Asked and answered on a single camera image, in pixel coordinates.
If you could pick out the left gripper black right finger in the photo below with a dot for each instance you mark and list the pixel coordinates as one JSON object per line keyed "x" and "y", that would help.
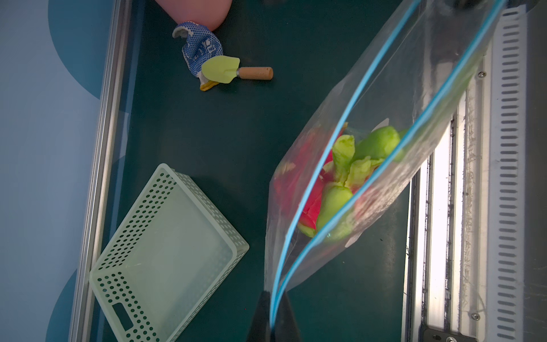
{"x": 286, "y": 329}

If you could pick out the green trowel wooden handle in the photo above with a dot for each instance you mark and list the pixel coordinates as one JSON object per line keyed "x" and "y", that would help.
{"x": 224, "y": 69}

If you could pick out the aluminium frame back rail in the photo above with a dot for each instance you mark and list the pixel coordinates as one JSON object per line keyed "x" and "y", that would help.
{"x": 112, "y": 85}

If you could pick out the light green perforated plastic basket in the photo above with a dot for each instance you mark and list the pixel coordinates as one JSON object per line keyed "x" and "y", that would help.
{"x": 170, "y": 253}

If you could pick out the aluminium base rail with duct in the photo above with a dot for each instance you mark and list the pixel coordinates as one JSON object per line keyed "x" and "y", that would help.
{"x": 475, "y": 264}

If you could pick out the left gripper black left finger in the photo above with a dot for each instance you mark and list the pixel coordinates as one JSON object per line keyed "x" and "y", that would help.
{"x": 260, "y": 328}

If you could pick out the pink dragon fruit toy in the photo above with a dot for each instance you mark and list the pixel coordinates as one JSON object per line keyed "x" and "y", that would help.
{"x": 348, "y": 166}

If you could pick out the pink plastic bucket with lid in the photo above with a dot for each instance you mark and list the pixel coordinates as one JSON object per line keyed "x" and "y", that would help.
{"x": 209, "y": 13}

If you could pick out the clear zip-top bag blue seal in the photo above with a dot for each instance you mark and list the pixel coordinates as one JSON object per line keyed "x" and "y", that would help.
{"x": 411, "y": 76}

